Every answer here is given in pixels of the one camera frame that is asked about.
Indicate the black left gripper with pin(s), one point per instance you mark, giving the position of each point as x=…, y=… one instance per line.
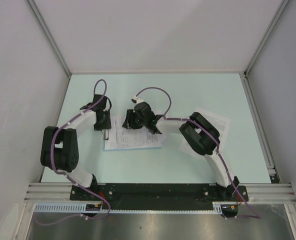
x=107, y=125

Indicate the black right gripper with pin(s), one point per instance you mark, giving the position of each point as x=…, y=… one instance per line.
x=129, y=123

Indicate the table form paper sheet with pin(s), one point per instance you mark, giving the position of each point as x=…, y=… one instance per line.
x=133, y=137

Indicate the blue clipboard folder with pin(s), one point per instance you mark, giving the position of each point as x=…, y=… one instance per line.
x=108, y=148

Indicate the metal folder clip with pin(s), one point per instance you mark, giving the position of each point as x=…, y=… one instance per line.
x=106, y=134

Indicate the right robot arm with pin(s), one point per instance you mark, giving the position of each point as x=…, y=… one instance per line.
x=199, y=133

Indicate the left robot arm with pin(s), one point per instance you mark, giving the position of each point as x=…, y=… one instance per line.
x=60, y=150

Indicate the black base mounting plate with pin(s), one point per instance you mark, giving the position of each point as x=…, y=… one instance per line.
x=163, y=194

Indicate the lower text paper sheet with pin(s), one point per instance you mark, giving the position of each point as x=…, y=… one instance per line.
x=221, y=123

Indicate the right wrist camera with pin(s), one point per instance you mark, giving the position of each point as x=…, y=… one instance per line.
x=137, y=100

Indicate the aluminium front frame rail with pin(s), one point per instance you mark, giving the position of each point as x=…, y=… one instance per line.
x=258, y=193

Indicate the slotted cable duct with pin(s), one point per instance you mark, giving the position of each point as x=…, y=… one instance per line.
x=94, y=208

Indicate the left aluminium frame post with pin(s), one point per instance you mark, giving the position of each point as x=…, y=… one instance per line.
x=40, y=20

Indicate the aluminium frame post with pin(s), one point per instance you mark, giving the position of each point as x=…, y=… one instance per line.
x=40, y=20
x=267, y=34

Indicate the right aluminium frame post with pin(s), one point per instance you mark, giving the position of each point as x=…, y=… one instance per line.
x=267, y=34

